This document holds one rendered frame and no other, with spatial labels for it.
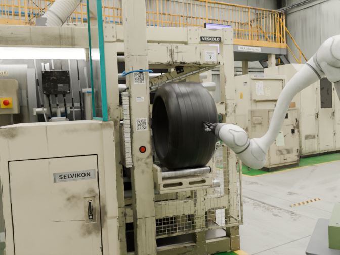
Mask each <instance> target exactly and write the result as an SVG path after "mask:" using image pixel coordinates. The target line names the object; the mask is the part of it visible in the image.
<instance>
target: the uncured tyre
mask: <svg viewBox="0 0 340 255"><path fill-rule="evenodd" d="M203 121H206V122H209V123H212V124H213V123H216V124H217V123H219V119H218V113H217V108H216V105H215V102H214V99H213V97H212V95H211V93H210V92H209V91H208V90H207V89H206V88H205V87H204V86H203V85H202V84H200V83H198V82H194V81H188V82H167V83H164V84H163V85H162V86H161V87H160V88H159V89H158V90H157V91H156V93H155V96H154V100H153V105H152V134H153V142H154V147H155V151H156V154H157V157H158V159H159V161H160V163H161V164H162V165H163V166H165V167H166V168H167V169H168V170H172V169H182V168H192V167H201V166H206V165H207V164H208V163H209V162H210V160H211V159H212V158H213V156H214V154H215V152H216V150H214V149H215V144H216V142H217V141H218V138H217V137H216V136H215V135H214V134H213V133H212V132H210V131H209V130H208V131H207V132H205V130H204V129H203V126H202V122H203Z"/></svg>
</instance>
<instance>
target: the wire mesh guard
mask: <svg viewBox="0 0 340 255"><path fill-rule="evenodd" d="M226 146H227V145H225V144H222V145H219V147H225V155H223V153H222V163H223V156H226ZM228 152H232V151H228ZM231 156H232V155H231ZM228 159H232V158H228ZM218 160H219V170H220V167H222V166H220V160H221V159H218ZM229 163H230V162H229ZM229 166H232V174H233V164H232V165H229ZM220 171H223V170H220ZM222 174H223V173H222ZM235 176H236V175H235ZM238 176H239V182H238V183H239V185H240V189H237V190H240V206H239V207H240V215H241V223H238V220H237V223H232V224H226V225H225V224H224V223H222V217H224V220H227V219H225V210H224V212H222V213H224V216H221V220H219V221H221V225H220V226H219V223H218V226H214V227H212V224H211V225H209V226H211V227H208V228H206V227H205V228H202V223H200V224H201V229H196V230H192V228H191V230H189V231H185V230H186V229H185V225H184V231H183V232H181V231H180V230H178V226H177V233H171V228H170V234H167V231H166V232H165V233H166V234H164V233H163V235H158V236H156V239H158V238H164V237H170V236H176V235H182V234H188V233H194V232H200V231H206V230H212V229H219V228H225V227H231V226H237V225H243V197H242V166H241V160H240V159H239V175H238ZM230 177H232V176H230V169H229V180H230ZM220 178H223V177H220ZM233 180H236V179H233ZM216 182H219V181H216ZM233 183H234V182H233ZM233 187H236V186H233ZM217 189H220V195H217V204H218V196H220V197H221V188H217ZM237 190H236V200H237V197H238V196H237ZM195 199H197V198H195ZM193 201H194V193H193ZM197 203H198V202H197ZM219 203H221V202H219ZM177 205H180V204H177V203H176V208H175V209H176V210H177ZM215 207H217V206H215V203H214V210H211V211H214V212H215ZM220 207H221V206H220ZM179 209H180V208H179ZM172 210H173V209H172ZM218 210H221V209H218ZM218 210H217V211H218ZM233 212H234V211H233ZM198 213H200V212H198V207H197V216H198ZM217 214H220V213H217ZM211 215H214V214H211ZM233 215H234V214H233ZM229 216H231V215H229ZM215 218H218V217H214V219H215ZM208 219H211V218H208ZM228 219H229V218H228ZM230 219H234V218H230ZM212 222H215V221H212ZM231 222H232V221H231ZM206 223H208V222H206ZM228 223H230V222H228ZM222 224H224V225H222ZM193 225H194V226H195V218H194V224H193ZM214 225H215V224H214ZM180 227H182V226H180ZM203 227H204V226H203ZM174 228H176V227H174ZM178 231H180V232H178ZM172 232H174V231H172Z"/></svg>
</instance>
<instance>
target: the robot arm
mask: <svg viewBox="0 0 340 255"><path fill-rule="evenodd" d="M325 76H326V77H327V79H328V80H329V81H330V82H331V83H334V86H335V89H336V92H337V95H338V98H339V101H340V35H335V36H333V37H331V38H329V39H327V40H326V41H325V42H324V43H323V44H322V45H321V46H320V47H319V49H318V51H317V52H316V53H315V54H314V55H313V57H311V59H310V60H309V61H308V62H307V63H306V64H304V65H303V67H302V68H301V69H300V70H299V71H298V72H297V74H296V75H295V76H294V77H293V78H292V79H291V80H290V81H289V82H288V83H287V85H286V86H285V87H284V89H283V90H282V92H281V94H280V96H279V98H278V101H277V104H276V107H275V110H274V114H273V117H272V120H271V123H270V126H269V129H268V131H267V133H266V134H265V135H264V136H262V137H261V138H253V139H249V138H248V135H247V133H246V131H245V130H244V129H242V128H241V127H238V126H236V125H232V124H226V123H217V124H216V123H213V124H212V123H209V122H206V121H203V122H202V126H203V129H204V130H205V132H207V131H208V130H209V131H210V132H212V133H213V134H214V135H215V136H216V137H217V138H218V139H220V140H222V141H223V142H224V143H225V145H227V146H228V147H229V148H230V149H231V150H232V151H233V152H234V153H235V154H236V155H237V157H238V158H239V159H240V160H241V161H242V162H243V163H244V164H245V165H247V166H248V167H249V168H251V169H261V168H263V167H264V166H265V164H266V157H265V156H266V154H267V150H268V148H269V147H270V146H271V145H272V143H273V142H274V141H275V140H276V138H277V136H278V134H279V132H280V130H281V127H282V125H283V122H284V119H285V117H286V114H287V111H288V109H289V106H290V104H291V102H292V100H293V98H294V96H295V95H296V94H297V93H298V92H299V91H301V90H303V89H304V88H306V87H308V86H310V85H311V84H313V83H315V82H317V81H319V80H320V79H322V78H323V77H325Z"/></svg>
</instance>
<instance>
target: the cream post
mask: <svg viewBox="0 0 340 255"><path fill-rule="evenodd" d="M122 16H123V36H124V56H125V73H127V72H130V71H133V70H139V69H143V70H148V49H147V27H146V6H145V0H122ZM144 73H145V84H134V78H133V73H130V74H128V75H126V88H127V87H128V86H129V88H130V90H129V91H128V90H126V92H128V94H130V95H129V96H128V100H129V101H128V103H129V104H127V105H129V106H128V108H129V109H128V110H129V114H128V115H129V118H130V119H128V120H130V121H129V123H130V124H128V125H130V127H129V128H131V131H130V132H129V133H130V141H131V142H130V143H131V144H130V146H131V147H130V148H131V158H132V159H131V161H132V163H133V167H131V186H132V205H133V226H134V245H135V255H157V245H156V220H155V198H154V181H153V156H152V136H151V113H150V92H149V72H144ZM136 97H144V101H141V102H137V100H136ZM138 118H147V129H148V130H142V131H137V130H136V119H138ZM142 147H144V148H145V151H144V152H142V151H141V150H140V149H141V148H142Z"/></svg>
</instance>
